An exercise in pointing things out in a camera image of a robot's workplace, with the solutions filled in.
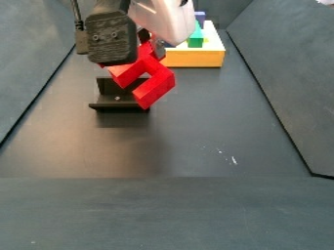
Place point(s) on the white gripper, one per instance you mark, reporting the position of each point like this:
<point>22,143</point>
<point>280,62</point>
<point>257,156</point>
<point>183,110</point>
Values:
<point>167,18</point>

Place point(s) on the yellow wooden base board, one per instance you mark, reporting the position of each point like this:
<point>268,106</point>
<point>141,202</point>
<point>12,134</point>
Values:
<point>207,56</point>

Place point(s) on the green rectangular bar block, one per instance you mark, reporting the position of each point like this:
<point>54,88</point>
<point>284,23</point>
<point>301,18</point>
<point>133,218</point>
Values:
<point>195,39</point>

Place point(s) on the purple cross-shaped block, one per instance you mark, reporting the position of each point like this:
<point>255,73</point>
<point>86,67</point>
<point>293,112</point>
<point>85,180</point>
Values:
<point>200,17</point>

